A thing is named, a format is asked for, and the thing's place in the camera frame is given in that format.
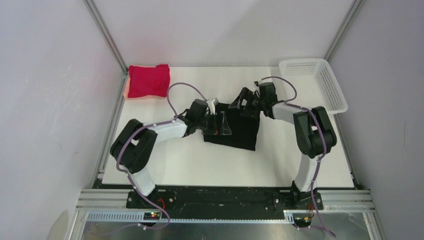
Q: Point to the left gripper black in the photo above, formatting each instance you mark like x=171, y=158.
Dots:
x=225, y=129

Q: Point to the white plastic basket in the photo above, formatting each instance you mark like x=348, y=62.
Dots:
x=315, y=84

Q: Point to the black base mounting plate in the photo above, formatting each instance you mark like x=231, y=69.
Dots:
x=225, y=202

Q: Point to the aluminium frame post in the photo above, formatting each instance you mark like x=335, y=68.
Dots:
x=345, y=25
x=104, y=31

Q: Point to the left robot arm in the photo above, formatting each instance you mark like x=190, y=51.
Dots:
x=134, y=145

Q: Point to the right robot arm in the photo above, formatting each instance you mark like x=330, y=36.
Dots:
x=314, y=132

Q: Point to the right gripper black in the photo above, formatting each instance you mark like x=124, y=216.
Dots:
x=247, y=94

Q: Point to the folded peach t shirt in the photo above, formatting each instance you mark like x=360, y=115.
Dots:
x=126, y=92

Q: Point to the aluminium frame post left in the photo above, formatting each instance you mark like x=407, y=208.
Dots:
x=104, y=31

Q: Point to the aluminium front rail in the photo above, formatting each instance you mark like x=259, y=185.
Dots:
x=102, y=214

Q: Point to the aluminium frame post right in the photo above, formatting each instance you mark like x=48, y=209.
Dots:
x=345, y=25

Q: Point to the black t shirt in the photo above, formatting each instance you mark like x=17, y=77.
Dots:
x=244, y=130

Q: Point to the folded red t shirt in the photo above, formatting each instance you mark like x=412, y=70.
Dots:
x=158, y=75

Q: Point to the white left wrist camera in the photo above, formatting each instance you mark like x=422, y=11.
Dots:
x=211, y=103

